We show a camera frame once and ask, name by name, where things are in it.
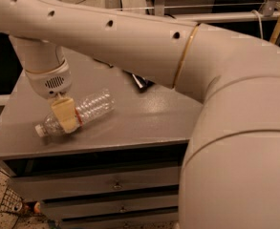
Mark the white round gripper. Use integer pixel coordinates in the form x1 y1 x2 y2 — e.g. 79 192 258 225
26 61 77 134

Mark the blue chip bag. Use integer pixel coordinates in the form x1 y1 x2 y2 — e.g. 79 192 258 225
132 74 154 92

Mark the wire basket on floor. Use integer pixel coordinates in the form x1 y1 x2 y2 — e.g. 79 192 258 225
0 187 23 215

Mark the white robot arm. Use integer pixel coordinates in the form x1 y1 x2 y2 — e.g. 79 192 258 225
0 0 280 229

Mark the grey drawer cabinet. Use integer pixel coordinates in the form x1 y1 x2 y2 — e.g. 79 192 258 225
0 51 202 229

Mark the metal railing frame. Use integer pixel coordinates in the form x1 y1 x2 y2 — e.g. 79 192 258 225
0 0 280 34

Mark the clear plastic water bottle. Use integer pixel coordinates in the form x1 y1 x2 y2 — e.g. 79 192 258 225
35 89 115 137

